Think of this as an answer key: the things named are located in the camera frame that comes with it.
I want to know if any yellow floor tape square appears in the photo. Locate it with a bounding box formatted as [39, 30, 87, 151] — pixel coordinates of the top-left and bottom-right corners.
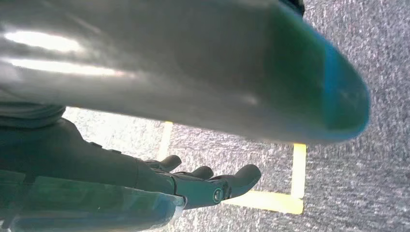
[156, 121, 307, 215]

